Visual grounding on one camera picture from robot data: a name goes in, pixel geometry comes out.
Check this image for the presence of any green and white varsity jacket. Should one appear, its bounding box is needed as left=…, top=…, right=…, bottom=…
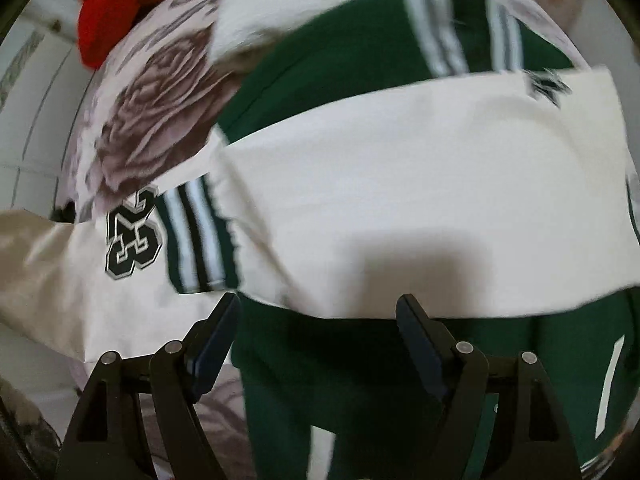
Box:
left=0, top=0, right=640, bottom=480

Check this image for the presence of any red garment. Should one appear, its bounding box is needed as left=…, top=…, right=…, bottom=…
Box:
left=67, top=0, right=213, bottom=68

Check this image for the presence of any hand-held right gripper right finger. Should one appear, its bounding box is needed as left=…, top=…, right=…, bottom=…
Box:
left=394, top=294, right=584, bottom=480

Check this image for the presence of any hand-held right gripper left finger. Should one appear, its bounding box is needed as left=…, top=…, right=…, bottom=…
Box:
left=56, top=291, right=242, bottom=480

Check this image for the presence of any white wardrobe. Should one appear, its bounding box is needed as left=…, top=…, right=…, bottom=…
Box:
left=0, top=19, right=103, bottom=221

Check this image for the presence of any floral printed blanket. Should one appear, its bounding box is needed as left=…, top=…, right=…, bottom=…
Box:
left=52, top=0, right=591, bottom=226

